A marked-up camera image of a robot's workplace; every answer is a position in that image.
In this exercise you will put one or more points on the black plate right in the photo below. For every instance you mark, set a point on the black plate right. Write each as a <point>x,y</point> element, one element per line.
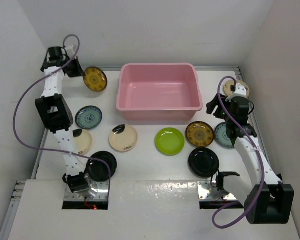
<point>203,162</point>

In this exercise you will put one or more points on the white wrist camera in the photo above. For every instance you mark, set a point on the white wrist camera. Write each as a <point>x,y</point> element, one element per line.
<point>70,48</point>
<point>238,91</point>

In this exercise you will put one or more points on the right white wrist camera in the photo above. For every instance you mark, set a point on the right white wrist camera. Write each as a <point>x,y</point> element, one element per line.
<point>238,91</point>

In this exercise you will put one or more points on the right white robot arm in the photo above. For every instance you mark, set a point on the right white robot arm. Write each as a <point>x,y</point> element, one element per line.
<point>267,200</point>

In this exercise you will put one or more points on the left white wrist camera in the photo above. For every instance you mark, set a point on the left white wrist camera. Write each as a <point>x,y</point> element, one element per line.
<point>70,48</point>

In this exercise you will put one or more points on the cream plate with black brushstroke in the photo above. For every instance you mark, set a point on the cream plate with black brushstroke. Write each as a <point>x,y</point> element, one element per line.
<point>123,138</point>

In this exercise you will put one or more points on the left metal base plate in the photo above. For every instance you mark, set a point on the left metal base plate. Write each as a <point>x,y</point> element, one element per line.
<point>97,193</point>

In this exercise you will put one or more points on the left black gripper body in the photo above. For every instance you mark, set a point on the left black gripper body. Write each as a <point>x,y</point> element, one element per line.
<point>73,68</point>

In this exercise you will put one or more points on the yellow patterned plate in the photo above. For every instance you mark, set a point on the yellow patterned plate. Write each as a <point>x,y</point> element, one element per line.
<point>200,134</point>
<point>95,79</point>

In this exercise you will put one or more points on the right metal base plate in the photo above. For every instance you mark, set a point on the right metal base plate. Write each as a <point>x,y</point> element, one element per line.
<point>208,193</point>

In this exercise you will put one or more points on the green plate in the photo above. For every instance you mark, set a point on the green plate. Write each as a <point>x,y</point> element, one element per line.
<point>169,141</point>

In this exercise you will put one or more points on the black plate left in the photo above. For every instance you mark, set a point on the black plate left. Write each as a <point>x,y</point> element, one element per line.
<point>97,170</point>

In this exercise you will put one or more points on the metal base plate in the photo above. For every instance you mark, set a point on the metal base plate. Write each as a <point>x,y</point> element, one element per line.
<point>97,193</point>
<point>208,193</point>

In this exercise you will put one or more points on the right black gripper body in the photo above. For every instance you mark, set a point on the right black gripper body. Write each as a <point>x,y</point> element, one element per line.
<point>220,112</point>

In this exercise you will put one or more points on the cream floral plate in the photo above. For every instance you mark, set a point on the cream floral plate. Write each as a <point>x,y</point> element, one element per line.
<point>229,83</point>

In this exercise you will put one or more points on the pink plastic bin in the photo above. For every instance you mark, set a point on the pink plastic bin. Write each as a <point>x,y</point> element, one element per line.
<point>158,92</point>

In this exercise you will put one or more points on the blue patterned plate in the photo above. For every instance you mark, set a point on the blue patterned plate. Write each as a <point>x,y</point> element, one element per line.
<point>221,136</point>
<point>88,117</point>

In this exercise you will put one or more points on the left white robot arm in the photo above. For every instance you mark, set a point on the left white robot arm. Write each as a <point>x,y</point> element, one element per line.
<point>57,116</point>

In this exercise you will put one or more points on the cream plate far left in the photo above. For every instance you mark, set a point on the cream plate far left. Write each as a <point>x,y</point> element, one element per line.
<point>83,141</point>

